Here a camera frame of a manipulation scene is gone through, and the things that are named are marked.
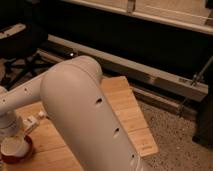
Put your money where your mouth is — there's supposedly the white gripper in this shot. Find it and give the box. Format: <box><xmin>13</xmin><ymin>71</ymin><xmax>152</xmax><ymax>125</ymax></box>
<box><xmin>0</xmin><ymin>111</ymin><xmax>23</xmax><ymax>140</ymax></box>

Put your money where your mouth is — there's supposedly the white ceramic cup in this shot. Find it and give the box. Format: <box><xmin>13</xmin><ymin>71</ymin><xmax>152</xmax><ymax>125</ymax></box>
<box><xmin>1</xmin><ymin>137</ymin><xmax>30</xmax><ymax>157</ymax></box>

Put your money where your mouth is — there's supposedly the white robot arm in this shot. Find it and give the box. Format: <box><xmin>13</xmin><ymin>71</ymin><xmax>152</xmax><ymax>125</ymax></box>
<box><xmin>0</xmin><ymin>56</ymin><xmax>151</xmax><ymax>171</ymax></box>

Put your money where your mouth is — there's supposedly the orange ceramic bowl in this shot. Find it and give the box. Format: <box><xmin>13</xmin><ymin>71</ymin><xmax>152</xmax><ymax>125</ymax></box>
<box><xmin>0</xmin><ymin>136</ymin><xmax>34</xmax><ymax>164</ymax></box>

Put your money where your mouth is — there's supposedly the white tube with cap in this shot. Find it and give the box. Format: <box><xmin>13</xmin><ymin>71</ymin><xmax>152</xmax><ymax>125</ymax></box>
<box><xmin>23</xmin><ymin>111</ymin><xmax>46</xmax><ymax>134</ymax></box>

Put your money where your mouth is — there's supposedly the black office chair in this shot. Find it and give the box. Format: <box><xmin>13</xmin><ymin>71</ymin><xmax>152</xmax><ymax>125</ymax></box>
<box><xmin>0</xmin><ymin>23</ymin><xmax>54</xmax><ymax>89</ymax></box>

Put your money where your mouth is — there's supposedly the metal rail beam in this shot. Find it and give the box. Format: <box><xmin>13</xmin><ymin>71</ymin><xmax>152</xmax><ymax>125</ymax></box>
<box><xmin>48</xmin><ymin>35</ymin><xmax>209</xmax><ymax>102</ymax></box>

